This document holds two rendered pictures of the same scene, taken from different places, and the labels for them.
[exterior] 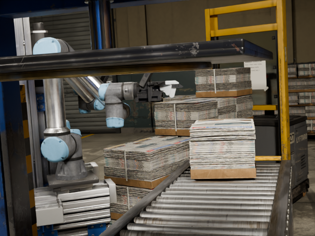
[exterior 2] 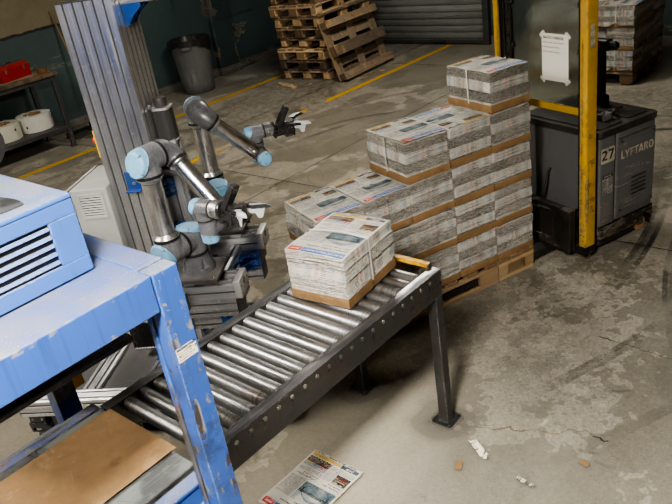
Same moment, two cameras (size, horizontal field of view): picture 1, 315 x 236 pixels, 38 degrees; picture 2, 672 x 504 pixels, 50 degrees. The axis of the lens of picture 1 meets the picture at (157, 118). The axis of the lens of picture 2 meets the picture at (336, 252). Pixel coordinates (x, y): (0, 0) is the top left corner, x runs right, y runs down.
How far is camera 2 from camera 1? 181 cm
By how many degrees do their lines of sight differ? 33
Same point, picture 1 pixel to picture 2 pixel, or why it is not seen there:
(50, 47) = (137, 162)
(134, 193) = not seen: hidden behind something
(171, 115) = (382, 151)
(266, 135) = (572, 147)
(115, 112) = (205, 230)
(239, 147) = (332, 275)
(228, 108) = (471, 134)
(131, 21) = not seen: outside the picture
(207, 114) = (425, 153)
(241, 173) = (335, 301)
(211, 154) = (307, 276)
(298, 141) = (626, 156)
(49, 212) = not seen: hidden behind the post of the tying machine
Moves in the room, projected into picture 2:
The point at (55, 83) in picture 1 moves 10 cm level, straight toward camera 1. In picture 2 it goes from (151, 195) to (141, 204)
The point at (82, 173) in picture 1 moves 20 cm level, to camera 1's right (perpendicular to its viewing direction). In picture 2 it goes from (204, 269) to (241, 272)
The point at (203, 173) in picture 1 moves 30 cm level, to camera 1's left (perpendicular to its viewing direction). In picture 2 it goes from (303, 294) to (240, 288)
